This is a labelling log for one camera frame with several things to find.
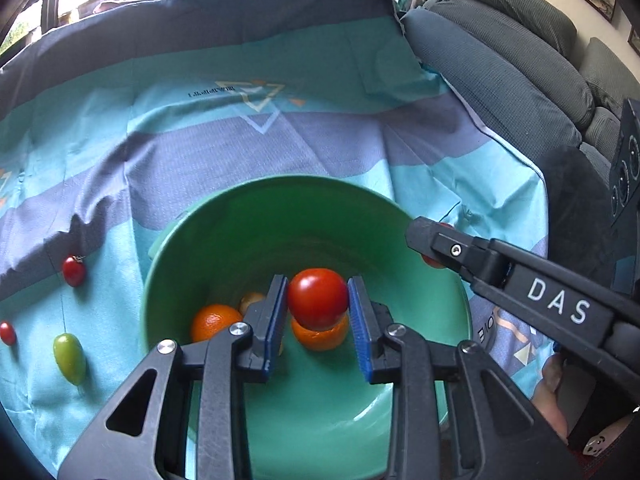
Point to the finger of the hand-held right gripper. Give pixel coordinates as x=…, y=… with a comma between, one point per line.
x=455, y=249

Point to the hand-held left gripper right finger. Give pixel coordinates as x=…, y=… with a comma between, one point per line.
x=359, y=330

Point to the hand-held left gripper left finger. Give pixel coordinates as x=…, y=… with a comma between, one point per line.
x=274, y=327

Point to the beige longan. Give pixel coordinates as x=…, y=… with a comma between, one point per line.
x=250, y=304

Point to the smooth orange mandarin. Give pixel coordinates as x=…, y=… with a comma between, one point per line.
x=320, y=340

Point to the large red tomato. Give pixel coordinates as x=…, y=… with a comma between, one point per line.
x=318, y=297

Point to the large dimpled mandarin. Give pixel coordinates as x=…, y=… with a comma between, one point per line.
x=212, y=325

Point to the green plastic bowl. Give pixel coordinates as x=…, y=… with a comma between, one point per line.
x=310, y=230

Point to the person's right hand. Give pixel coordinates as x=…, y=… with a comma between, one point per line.
x=550, y=390

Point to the grey sofa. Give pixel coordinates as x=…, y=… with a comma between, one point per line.
x=500, y=85

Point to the turquoise printed blanket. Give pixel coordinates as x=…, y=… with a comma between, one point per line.
x=200, y=135

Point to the green tomato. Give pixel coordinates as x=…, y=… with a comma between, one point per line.
x=69, y=357

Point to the small red cherry tomato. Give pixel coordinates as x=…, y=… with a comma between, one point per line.
x=74, y=271

